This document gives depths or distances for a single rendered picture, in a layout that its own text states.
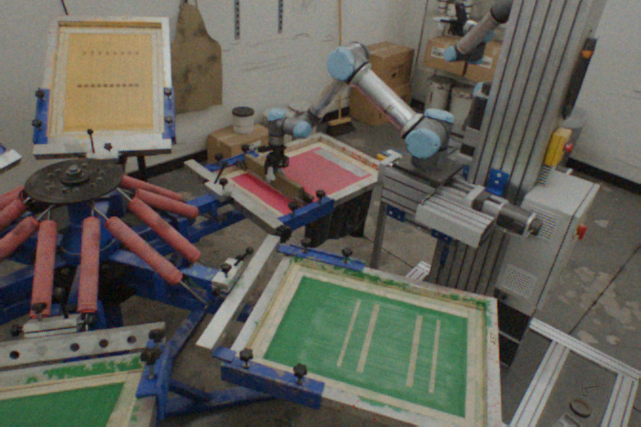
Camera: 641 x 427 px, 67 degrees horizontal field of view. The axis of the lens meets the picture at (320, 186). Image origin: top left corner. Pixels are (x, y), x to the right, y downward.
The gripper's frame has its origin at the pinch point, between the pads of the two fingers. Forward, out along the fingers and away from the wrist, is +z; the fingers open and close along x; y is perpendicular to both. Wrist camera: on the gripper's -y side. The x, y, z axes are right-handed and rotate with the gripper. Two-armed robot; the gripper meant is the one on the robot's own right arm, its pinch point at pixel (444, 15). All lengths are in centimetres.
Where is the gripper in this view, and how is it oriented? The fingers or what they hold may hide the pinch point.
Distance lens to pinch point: 285.1
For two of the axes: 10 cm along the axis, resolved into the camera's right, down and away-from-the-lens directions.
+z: -4.2, -4.9, 7.6
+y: 0.5, 8.3, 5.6
